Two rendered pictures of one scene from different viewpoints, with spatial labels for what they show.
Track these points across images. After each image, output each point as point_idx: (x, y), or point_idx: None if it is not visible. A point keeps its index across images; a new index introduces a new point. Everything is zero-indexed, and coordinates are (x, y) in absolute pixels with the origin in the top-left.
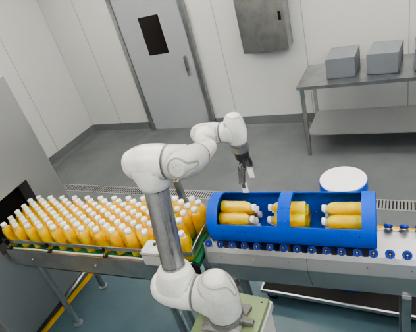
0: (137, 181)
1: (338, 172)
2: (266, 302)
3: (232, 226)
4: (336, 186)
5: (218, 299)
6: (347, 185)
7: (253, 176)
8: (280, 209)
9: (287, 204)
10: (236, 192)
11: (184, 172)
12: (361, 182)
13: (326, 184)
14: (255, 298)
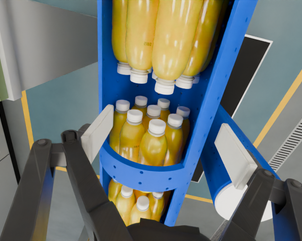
0: None
1: (269, 201)
2: None
3: (97, 23)
4: (235, 194)
5: None
6: (230, 205)
7: (216, 145)
8: (113, 163)
9: (121, 180)
10: (226, 29)
11: None
12: (229, 217)
13: (246, 185)
14: None
